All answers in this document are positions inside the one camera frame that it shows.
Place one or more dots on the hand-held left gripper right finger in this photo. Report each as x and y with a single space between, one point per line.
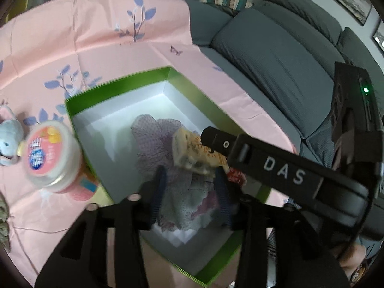
223 201

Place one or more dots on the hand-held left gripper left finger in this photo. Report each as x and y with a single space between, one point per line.
157 195

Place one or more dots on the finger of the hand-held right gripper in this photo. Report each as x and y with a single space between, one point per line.
222 142

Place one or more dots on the red and white sock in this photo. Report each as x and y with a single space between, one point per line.
235 176

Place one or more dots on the yellow patterned sock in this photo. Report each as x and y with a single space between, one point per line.
186 147

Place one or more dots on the purple checked mesh scrunchie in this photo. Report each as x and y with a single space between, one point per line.
150 135

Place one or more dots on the green cardboard box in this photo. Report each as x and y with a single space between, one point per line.
126 108

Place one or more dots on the grey sofa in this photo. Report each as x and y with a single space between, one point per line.
270 51

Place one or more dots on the pink canister with clear lid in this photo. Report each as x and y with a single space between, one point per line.
51 156

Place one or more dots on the striped patterned pillow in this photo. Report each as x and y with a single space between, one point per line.
228 1

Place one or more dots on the dark olive cloth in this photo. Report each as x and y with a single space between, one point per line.
4 225

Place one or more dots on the blue plush elephant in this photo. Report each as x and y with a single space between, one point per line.
10 138

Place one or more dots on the pink floral bedsheet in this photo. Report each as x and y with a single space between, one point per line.
90 36

